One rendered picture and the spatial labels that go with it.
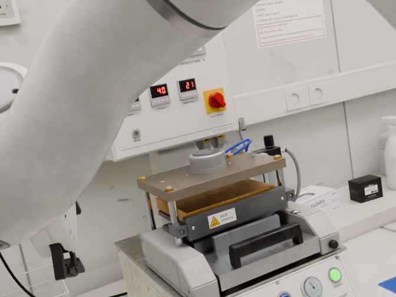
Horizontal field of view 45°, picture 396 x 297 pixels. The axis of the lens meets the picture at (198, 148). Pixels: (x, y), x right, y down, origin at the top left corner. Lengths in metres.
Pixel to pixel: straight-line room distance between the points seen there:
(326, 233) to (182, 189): 0.29
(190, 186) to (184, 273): 0.16
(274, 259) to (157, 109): 0.43
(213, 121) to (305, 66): 0.67
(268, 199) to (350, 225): 0.55
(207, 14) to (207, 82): 0.86
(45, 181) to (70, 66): 0.09
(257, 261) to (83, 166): 0.56
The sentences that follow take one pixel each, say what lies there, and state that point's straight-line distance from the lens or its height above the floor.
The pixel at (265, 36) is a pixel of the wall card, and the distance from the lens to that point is 1.67.
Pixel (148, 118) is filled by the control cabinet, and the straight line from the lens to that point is 1.10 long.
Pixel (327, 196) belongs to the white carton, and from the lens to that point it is 1.57.
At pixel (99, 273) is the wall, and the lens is 1.50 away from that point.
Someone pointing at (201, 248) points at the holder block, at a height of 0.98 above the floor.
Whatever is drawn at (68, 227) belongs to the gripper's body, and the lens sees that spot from 0.60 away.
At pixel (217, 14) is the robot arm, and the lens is 0.31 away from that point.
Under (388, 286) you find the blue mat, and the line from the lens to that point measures 1.25.
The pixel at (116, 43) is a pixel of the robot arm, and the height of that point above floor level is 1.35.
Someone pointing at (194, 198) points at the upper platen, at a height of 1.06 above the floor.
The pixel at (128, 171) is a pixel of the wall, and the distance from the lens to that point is 1.45.
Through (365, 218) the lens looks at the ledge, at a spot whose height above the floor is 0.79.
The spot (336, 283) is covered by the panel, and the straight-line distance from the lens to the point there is 0.99.
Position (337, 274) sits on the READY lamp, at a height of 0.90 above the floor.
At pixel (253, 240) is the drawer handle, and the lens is 0.88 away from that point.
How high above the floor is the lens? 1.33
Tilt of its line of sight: 10 degrees down
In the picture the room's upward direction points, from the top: 10 degrees counter-clockwise
